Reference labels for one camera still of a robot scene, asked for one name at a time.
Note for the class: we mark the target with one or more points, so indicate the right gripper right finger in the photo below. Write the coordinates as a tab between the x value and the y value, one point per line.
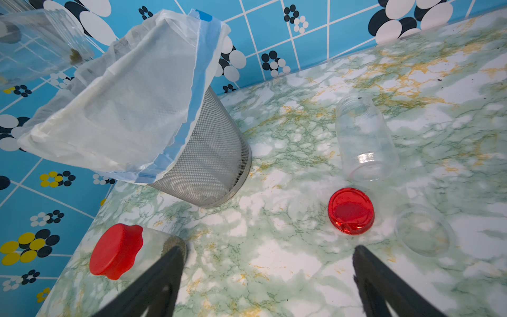
380	289

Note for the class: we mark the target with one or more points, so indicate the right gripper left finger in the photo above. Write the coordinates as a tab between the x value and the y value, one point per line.
154	293

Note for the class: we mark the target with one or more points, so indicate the red knobbed jar lid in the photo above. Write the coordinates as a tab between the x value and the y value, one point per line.
116	250

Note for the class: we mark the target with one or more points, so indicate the clear jar with mung beans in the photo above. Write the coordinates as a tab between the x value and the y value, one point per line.
365	143

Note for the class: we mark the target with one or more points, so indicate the lidless clear jar beans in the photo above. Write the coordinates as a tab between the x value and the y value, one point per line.
38	43

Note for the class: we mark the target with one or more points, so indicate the round clear plastic lid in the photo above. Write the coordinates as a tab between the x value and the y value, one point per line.
424	231

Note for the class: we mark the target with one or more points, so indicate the grey trash bin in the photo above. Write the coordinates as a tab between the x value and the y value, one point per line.
215	162

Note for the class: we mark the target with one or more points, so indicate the white plastic bin liner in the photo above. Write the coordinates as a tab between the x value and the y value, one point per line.
130	113

